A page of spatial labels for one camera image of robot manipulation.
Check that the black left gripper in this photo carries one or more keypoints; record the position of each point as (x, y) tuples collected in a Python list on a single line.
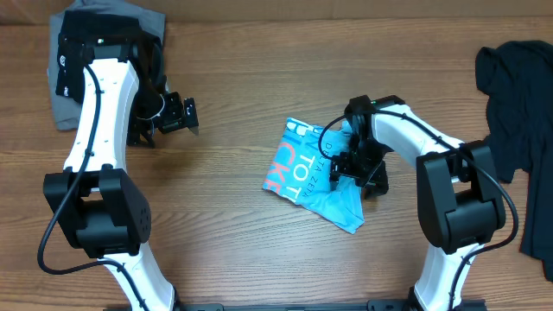
[(175, 119)]

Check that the crumpled black shirt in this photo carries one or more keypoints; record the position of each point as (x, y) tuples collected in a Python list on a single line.
[(517, 78)]

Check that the folded black garment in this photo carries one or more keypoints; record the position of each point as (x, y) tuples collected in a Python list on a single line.
[(86, 36)]

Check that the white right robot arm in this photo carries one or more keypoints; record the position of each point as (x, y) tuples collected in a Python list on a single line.
[(459, 201)]

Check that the folded grey garment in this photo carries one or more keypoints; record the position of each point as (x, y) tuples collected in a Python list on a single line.
[(65, 110)]

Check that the light blue printed t-shirt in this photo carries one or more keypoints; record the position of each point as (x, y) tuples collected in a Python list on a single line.
[(300, 172)]

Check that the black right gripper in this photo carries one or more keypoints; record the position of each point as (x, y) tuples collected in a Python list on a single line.
[(343, 168)]

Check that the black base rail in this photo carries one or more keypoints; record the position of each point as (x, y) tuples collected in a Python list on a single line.
[(294, 306)]

